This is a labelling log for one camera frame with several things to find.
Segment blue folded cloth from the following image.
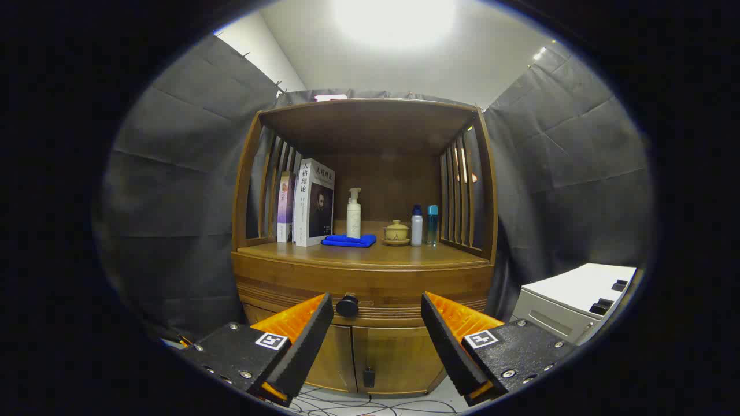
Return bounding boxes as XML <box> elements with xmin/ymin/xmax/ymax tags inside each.
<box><xmin>321</xmin><ymin>233</ymin><xmax>377</xmax><ymax>248</ymax></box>

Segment purple book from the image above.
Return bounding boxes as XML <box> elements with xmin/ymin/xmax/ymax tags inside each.
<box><xmin>277</xmin><ymin>171</ymin><xmax>297</xmax><ymax>243</ymax></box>

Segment brown wooden cabinet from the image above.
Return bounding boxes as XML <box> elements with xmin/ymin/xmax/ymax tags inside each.
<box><xmin>231</xmin><ymin>97</ymin><xmax>499</xmax><ymax>396</ymax></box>

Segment white pump bottle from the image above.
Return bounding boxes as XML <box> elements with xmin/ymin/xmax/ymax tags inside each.
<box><xmin>346</xmin><ymin>187</ymin><xmax>362</xmax><ymax>239</ymax></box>

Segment black floor cables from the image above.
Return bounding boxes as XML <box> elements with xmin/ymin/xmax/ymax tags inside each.
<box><xmin>286</xmin><ymin>386</ymin><xmax>463</xmax><ymax>416</ymax></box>

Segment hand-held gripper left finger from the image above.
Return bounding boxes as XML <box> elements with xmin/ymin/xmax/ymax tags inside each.
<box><xmin>176</xmin><ymin>292</ymin><xmax>335</xmax><ymax>407</ymax></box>

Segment white portrait book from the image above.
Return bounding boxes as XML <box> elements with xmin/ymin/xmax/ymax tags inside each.
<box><xmin>293</xmin><ymin>158</ymin><xmax>336</xmax><ymax>247</ymax></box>

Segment wooden cabinet door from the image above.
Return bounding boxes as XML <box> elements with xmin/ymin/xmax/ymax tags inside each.
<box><xmin>351</xmin><ymin>326</ymin><xmax>449</xmax><ymax>395</ymax></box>
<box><xmin>246</xmin><ymin>303</ymin><xmax>358</xmax><ymax>393</ymax></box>

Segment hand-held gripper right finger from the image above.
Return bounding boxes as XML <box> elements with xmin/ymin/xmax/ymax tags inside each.
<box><xmin>420</xmin><ymin>291</ymin><xmax>579</xmax><ymax>407</ymax></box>

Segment wooden countertop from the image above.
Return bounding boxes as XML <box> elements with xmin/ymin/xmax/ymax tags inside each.
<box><xmin>237</xmin><ymin>221</ymin><xmax>491</xmax><ymax>269</ymax></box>

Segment black backdrop cloth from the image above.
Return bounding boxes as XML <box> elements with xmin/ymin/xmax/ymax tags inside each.
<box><xmin>95</xmin><ymin>34</ymin><xmax>654</xmax><ymax>341</ymax></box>

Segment white grey printer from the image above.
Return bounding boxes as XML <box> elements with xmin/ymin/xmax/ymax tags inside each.
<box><xmin>512</xmin><ymin>263</ymin><xmax>637</xmax><ymax>346</ymax></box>

